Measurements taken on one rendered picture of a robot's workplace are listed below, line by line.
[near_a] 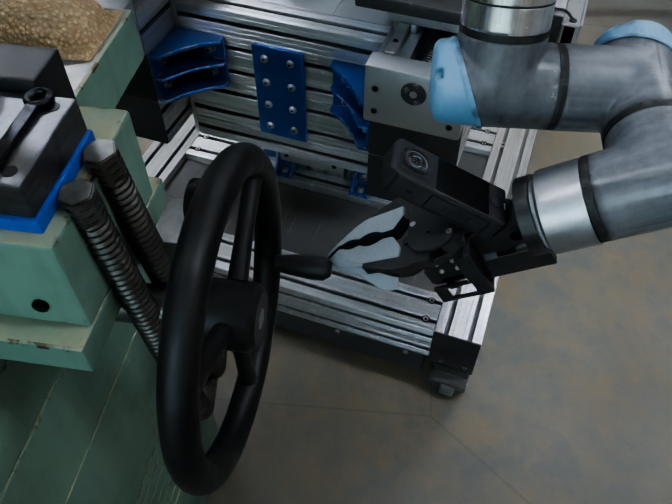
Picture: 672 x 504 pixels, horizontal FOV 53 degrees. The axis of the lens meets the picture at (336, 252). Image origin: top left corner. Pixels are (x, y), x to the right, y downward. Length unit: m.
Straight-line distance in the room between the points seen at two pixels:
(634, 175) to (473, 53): 0.16
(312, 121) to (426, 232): 0.58
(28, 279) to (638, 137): 0.46
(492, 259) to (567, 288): 1.06
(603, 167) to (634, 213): 0.04
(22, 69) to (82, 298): 0.16
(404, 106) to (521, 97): 0.34
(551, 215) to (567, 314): 1.08
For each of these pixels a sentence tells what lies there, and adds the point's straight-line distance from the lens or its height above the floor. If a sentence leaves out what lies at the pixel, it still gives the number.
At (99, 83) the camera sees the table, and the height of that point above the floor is 0.88.
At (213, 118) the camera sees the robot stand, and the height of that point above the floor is 0.50.
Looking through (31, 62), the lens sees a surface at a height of 1.01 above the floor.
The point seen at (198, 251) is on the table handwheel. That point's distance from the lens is 0.44.
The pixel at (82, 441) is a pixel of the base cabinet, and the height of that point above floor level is 0.61.
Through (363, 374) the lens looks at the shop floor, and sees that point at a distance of 1.47.
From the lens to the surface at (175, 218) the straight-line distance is 0.92.
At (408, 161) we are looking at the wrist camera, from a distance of 0.56.
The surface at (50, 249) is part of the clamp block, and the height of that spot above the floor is 0.96.
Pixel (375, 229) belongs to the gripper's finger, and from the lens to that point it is 0.65.
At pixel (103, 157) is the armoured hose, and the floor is 0.97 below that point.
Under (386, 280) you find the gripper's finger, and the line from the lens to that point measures 0.66.
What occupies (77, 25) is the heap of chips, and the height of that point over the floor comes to 0.92.
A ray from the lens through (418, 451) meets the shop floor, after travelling 1.40.
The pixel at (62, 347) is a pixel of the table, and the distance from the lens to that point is 0.52.
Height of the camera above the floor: 1.28
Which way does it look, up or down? 50 degrees down
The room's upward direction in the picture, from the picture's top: straight up
